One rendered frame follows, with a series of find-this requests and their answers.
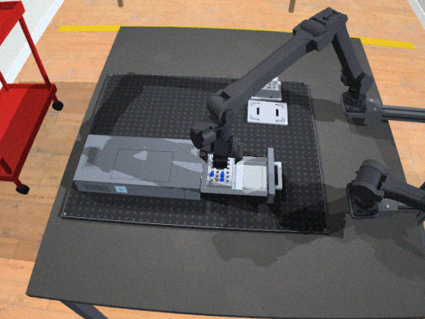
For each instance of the white block with round holes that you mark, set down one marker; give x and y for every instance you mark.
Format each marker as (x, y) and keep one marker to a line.
(214, 182)
(270, 91)

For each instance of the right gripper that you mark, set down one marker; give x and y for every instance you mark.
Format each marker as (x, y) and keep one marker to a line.
(237, 150)

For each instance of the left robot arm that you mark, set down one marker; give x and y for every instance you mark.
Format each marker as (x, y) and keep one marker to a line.
(367, 186)

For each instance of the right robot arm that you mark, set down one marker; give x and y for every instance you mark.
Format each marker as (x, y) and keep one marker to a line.
(311, 34)

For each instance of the white square plate with slots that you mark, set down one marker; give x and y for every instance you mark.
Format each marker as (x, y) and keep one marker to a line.
(270, 98)

